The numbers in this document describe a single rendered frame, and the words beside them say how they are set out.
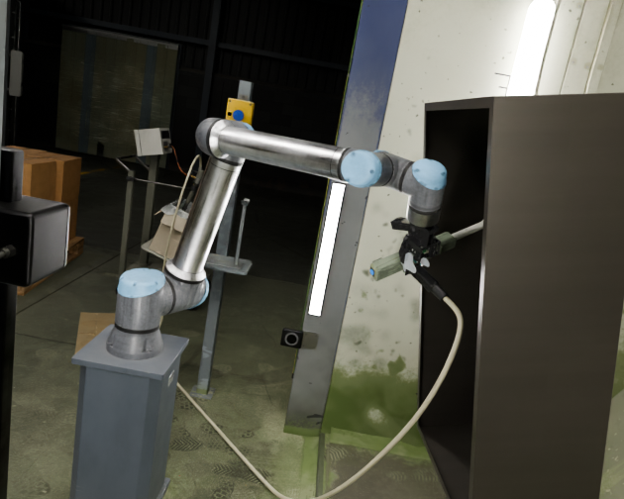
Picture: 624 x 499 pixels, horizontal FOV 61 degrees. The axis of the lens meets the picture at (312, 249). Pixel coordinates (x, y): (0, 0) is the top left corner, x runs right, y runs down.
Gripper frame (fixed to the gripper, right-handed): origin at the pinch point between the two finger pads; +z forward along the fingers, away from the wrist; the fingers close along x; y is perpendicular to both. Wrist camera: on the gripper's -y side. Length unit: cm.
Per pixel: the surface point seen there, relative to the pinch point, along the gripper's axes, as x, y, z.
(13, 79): -80, -914, 252
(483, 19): 89, -70, -40
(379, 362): 20, -30, 96
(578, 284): 14.5, 42.4, -20.6
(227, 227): -18, -111, 52
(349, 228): 23, -65, 38
